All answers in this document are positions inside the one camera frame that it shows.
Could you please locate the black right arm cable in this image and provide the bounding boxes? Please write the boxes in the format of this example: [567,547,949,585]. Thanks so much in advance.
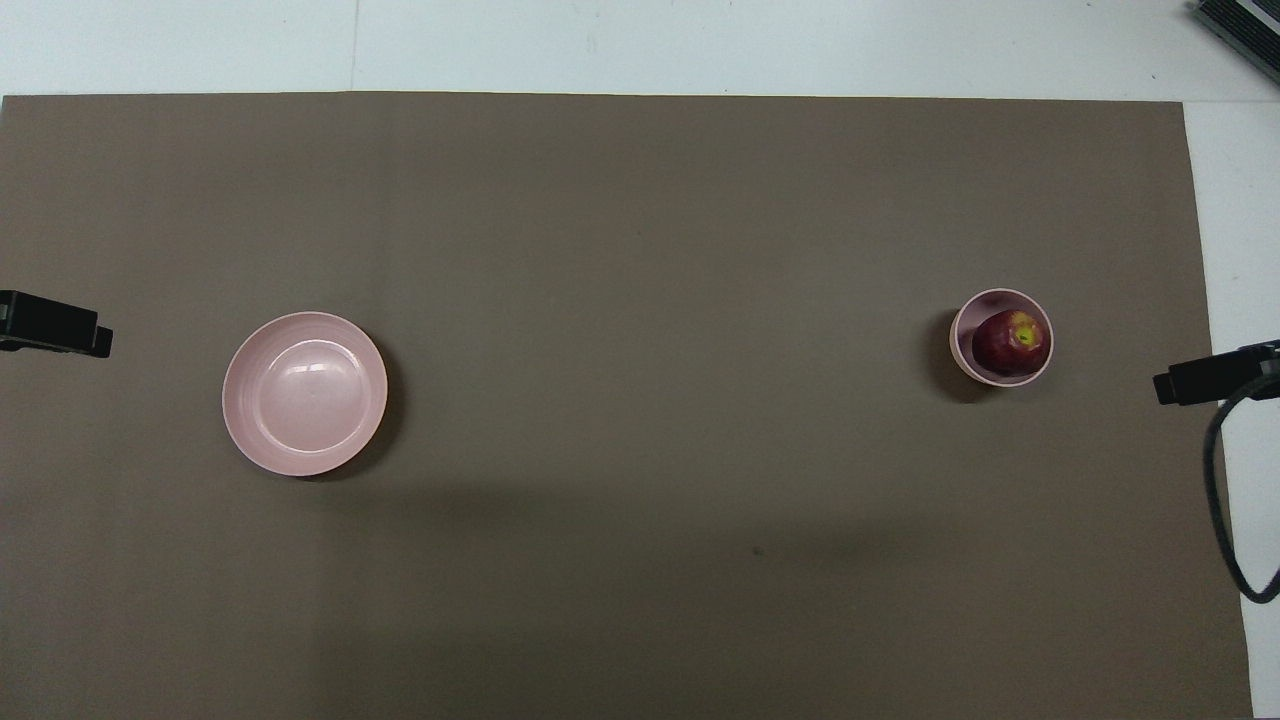
[1203,375,1280,605]

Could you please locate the pink bowl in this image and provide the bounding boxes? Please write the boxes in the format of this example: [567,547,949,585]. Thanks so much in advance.
[948,288,1055,389]

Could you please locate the brown table mat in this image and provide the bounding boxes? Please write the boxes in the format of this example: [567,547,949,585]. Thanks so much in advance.
[0,92,1256,720]

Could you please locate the red apple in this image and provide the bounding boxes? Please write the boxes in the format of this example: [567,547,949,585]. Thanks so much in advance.
[971,309,1051,378]

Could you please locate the pink plate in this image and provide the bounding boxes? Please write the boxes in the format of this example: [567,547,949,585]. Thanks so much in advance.
[222,311,389,478]

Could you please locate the grey ribbed metal device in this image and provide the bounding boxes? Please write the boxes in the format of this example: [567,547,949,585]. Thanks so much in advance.
[1188,0,1280,86]

